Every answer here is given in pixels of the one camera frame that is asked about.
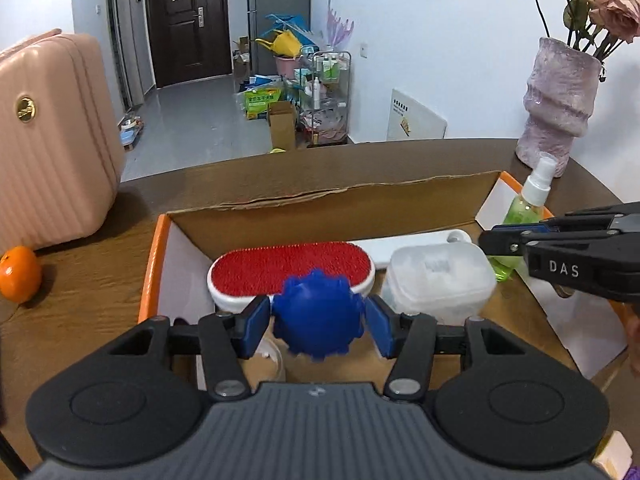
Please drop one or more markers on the pink feather decoration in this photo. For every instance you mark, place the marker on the pink feather decoration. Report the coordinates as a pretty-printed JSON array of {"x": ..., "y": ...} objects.
[{"x": 339, "y": 27}]

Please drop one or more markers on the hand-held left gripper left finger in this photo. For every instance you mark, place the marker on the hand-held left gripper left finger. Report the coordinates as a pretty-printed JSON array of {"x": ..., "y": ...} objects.
[{"x": 255, "y": 325}]

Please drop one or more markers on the person's right hand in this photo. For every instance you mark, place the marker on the person's right hand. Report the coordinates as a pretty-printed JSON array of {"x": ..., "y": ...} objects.
[{"x": 632, "y": 330}]

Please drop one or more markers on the green spray bottle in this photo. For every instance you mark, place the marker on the green spray bottle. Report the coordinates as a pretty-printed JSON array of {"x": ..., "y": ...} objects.
[{"x": 522, "y": 207}]

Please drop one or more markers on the white leaning board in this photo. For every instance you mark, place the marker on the white leaning board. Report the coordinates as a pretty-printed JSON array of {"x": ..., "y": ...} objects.
[{"x": 420, "y": 117}]

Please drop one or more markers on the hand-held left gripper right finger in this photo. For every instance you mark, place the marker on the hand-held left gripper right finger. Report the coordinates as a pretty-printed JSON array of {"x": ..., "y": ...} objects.
[{"x": 382, "y": 327}]

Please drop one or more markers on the blue spiky ball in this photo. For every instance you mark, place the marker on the blue spiky ball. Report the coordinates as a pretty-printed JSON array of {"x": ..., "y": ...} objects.
[{"x": 317, "y": 315}]

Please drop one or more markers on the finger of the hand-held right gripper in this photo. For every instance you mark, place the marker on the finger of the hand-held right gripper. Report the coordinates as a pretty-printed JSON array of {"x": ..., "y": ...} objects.
[
  {"x": 505, "y": 241},
  {"x": 600, "y": 215}
]

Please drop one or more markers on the blue folding rack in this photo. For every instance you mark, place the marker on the blue folding rack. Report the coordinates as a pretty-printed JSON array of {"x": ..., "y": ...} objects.
[{"x": 287, "y": 22}]

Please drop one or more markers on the white and yellow charger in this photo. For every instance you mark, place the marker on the white and yellow charger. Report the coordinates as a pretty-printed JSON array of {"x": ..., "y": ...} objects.
[{"x": 612, "y": 452}]

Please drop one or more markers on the brown floor cardboard box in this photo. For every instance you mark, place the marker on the brown floor cardboard box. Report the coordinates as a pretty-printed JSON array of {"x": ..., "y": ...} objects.
[{"x": 282, "y": 127}]

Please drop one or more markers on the red printed cardboard box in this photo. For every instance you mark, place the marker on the red printed cardboard box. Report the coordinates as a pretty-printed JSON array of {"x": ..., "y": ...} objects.
[{"x": 300, "y": 220}]

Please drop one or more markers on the dried rose bouquet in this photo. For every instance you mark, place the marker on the dried rose bouquet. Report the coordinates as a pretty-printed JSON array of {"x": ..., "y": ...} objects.
[{"x": 612, "y": 7}]

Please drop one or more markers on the pink ceramic vase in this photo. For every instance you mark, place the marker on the pink ceramic vase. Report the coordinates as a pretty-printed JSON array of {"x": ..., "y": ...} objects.
[{"x": 555, "y": 105}]

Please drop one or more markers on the yellow watering can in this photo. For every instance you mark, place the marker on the yellow watering can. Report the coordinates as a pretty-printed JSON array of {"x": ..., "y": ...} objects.
[{"x": 285, "y": 44}]

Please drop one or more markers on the pet bowl stand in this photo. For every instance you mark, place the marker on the pet bowl stand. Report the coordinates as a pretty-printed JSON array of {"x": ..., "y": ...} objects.
[{"x": 131, "y": 132}]

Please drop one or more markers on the pink bucket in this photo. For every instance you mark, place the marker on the pink bucket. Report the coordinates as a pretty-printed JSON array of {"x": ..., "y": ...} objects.
[{"x": 287, "y": 66}]

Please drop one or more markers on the white plastic swab container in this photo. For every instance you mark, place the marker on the white plastic swab container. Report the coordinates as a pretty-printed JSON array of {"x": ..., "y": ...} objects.
[{"x": 435, "y": 280}]

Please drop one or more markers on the pink suitcase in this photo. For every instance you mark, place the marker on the pink suitcase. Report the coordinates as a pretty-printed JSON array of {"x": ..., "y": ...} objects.
[{"x": 50, "y": 160}]

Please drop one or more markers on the green printed bag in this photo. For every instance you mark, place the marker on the green printed bag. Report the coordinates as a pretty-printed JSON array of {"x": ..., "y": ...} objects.
[{"x": 261, "y": 104}]

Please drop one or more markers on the dark brown entrance door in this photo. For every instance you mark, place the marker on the dark brown entrance door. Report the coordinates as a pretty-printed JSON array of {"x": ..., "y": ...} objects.
[{"x": 187, "y": 35}]

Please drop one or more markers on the orange fruit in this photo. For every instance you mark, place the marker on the orange fruit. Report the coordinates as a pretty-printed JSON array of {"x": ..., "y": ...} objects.
[{"x": 19, "y": 275}]

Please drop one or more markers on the red and white lint brush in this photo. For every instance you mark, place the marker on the red and white lint brush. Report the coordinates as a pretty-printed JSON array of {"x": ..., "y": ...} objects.
[{"x": 290, "y": 265}]

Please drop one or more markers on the metal storage cart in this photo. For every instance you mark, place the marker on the metal storage cart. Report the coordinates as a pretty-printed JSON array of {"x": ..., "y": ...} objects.
[{"x": 327, "y": 95}]

